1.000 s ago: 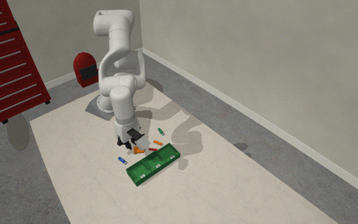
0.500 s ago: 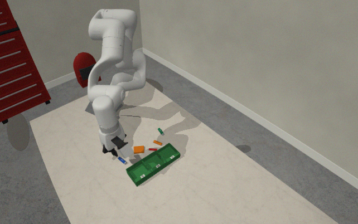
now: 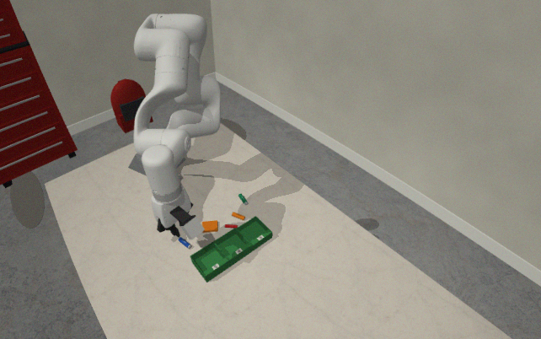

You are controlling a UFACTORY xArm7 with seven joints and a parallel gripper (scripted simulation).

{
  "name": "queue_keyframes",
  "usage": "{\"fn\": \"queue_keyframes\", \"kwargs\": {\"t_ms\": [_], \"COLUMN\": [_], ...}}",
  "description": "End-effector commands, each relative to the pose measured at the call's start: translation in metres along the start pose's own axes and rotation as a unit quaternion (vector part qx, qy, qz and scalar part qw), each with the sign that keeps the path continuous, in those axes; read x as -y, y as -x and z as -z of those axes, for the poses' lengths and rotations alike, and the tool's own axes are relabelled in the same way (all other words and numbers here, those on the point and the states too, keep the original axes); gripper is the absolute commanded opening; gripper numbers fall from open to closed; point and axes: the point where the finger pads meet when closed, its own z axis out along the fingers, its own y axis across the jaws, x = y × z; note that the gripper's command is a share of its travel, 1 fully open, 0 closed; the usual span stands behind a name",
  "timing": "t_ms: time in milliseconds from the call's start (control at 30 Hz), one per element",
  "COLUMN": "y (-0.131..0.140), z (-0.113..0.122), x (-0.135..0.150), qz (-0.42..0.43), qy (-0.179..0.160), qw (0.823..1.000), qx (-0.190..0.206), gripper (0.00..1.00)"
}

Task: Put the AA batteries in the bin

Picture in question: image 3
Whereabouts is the green battery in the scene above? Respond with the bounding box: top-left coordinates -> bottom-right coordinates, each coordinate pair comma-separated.
238,194 -> 248,205

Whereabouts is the orange battery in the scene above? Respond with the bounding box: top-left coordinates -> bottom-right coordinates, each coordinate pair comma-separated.
231,212 -> 245,220

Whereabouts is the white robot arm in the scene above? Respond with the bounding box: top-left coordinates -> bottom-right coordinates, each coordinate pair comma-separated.
134,13 -> 221,239

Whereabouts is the green three-compartment tray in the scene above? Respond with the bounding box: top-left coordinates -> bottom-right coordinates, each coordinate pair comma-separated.
190,217 -> 272,283

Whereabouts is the orange block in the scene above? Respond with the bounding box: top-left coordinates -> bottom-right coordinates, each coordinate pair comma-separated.
202,220 -> 218,233

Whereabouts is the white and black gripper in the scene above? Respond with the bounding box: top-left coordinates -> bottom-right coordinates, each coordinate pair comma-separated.
152,185 -> 193,237

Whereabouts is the blue battery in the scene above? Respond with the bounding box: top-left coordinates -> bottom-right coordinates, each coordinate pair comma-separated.
179,237 -> 191,249

